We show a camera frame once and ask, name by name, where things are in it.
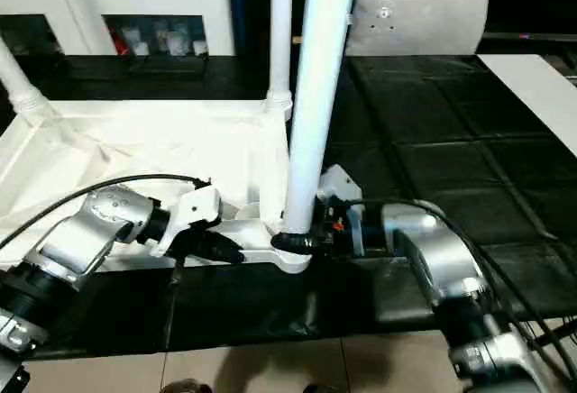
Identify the black work mat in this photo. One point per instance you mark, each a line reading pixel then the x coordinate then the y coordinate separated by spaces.
pixel 451 132

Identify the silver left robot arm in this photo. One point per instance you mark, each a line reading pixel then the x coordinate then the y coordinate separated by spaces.
pixel 77 249

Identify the white cabinet with glass doors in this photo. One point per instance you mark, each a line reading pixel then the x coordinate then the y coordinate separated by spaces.
pixel 108 5

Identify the white flat panel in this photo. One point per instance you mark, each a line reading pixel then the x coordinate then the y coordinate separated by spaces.
pixel 536 95

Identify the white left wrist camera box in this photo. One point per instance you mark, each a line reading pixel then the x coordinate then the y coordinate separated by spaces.
pixel 194 211

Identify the small red bottle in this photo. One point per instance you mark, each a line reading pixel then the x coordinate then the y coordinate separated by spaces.
pixel 121 43

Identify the grey pillow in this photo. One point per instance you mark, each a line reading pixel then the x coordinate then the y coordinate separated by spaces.
pixel 424 19

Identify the white plastic table top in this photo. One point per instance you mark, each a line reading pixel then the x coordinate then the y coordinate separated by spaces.
pixel 135 150

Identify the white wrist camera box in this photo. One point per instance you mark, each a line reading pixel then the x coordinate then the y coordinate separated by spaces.
pixel 194 211
pixel 339 184

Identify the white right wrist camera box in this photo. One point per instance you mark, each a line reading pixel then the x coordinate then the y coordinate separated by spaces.
pixel 339 184

